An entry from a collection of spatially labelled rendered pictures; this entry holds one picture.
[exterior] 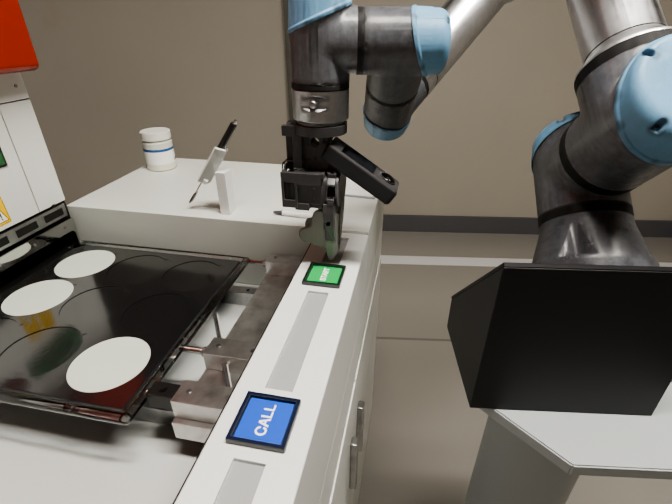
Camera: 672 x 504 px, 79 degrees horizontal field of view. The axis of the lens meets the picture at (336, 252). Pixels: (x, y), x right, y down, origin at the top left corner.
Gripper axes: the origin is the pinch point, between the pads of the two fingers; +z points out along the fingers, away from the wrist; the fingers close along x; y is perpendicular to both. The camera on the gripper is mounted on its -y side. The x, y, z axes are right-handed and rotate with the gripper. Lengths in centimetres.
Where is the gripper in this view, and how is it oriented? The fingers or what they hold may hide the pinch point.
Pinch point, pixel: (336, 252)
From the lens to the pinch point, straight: 64.5
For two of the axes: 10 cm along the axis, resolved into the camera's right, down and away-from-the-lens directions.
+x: -2.0, 4.8, -8.5
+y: -9.8, -1.0, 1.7
